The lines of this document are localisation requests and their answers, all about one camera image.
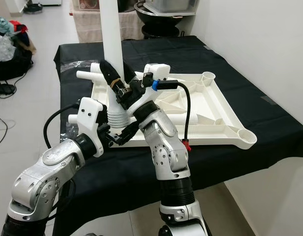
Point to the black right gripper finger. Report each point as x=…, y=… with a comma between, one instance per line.
x=129, y=73
x=111, y=74

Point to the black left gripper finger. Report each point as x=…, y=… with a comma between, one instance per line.
x=129, y=132

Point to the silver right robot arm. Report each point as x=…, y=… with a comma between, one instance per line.
x=166, y=142

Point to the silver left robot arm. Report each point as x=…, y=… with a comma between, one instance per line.
x=53, y=162

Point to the white plastic children table top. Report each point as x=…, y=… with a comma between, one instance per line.
x=210, y=130

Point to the beige cloth covered shelf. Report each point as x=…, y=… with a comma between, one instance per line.
x=97, y=27

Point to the large black bowl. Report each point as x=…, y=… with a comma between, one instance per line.
x=158, y=27

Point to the red printed box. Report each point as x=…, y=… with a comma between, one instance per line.
x=87, y=5

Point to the grey tape patch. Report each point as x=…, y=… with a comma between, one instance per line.
x=267, y=100
x=206, y=47

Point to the black bag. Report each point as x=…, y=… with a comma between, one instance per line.
x=18, y=66

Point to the black round floor object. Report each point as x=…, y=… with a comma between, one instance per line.
x=34, y=8

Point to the red bag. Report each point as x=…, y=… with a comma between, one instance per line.
x=16, y=24

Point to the black power adapter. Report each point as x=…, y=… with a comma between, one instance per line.
x=4, y=89

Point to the clear crumpled plastic bag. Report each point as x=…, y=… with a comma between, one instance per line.
x=4, y=49

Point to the black tablecloth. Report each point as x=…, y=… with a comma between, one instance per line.
x=244, y=88

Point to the teal cloth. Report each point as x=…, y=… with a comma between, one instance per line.
x=1, y=24

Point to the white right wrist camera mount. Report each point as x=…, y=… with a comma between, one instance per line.
x=158, y=71

